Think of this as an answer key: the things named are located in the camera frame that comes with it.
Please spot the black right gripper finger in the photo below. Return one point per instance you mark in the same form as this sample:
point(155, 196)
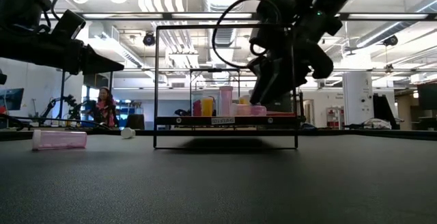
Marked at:
point(290, 79)
point(263, 80)

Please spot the pink medicine bottle white cap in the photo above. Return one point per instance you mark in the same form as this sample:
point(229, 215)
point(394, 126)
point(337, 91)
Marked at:
point(61, 139)
point(226, 101)
point(254, 110)

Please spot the orange medicine bottle white cap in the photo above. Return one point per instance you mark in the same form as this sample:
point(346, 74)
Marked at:
point(207, 108)

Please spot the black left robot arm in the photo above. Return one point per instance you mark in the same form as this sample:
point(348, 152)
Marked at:
point(20, 5)

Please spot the black background robot arm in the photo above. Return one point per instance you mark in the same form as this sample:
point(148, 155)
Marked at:
point(65, 106)
point(181, 112)

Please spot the white shelf label sticker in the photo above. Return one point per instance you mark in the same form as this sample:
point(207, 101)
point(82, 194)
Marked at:
point(222, 120)

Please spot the person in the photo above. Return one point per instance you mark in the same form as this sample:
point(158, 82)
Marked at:
point(106, 109)

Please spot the small computer monitor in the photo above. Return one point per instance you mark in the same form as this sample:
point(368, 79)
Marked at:
point(12, 98)

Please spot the red storage rack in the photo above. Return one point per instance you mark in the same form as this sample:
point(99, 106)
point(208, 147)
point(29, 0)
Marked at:
point(334, 117)

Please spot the white building column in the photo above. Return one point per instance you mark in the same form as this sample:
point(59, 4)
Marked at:
point(356, 97)

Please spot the white crumpled cloth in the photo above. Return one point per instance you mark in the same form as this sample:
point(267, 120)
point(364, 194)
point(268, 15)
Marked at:
point(375, 124)

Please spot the black angled stand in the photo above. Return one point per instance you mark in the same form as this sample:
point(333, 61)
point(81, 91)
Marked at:
point(385, 111)

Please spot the black table mat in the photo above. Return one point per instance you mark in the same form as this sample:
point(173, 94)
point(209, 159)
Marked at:
point(102, 190)

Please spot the black computer monitor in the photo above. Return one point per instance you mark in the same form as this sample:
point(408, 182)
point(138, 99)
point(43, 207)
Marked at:
point(427, 96)

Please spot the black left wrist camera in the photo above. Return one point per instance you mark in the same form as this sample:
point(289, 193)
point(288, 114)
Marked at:
point(68, 24)

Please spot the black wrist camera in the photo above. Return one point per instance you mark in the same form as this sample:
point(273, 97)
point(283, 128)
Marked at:
point(68, 24)
point(276, 5)

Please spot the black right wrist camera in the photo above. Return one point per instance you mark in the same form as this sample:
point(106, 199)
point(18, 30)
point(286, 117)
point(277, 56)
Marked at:
point(276, 5)

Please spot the black background rig frame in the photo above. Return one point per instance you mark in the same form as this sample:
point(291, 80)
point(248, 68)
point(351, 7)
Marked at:
point(190, 91)
point(62, 94)

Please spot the black aluminium rig frame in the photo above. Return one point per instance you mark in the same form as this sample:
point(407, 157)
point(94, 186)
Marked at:
point(102, 132)

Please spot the wooden shelf black metal frame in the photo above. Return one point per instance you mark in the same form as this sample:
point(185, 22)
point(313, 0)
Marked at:
point(191, 121)

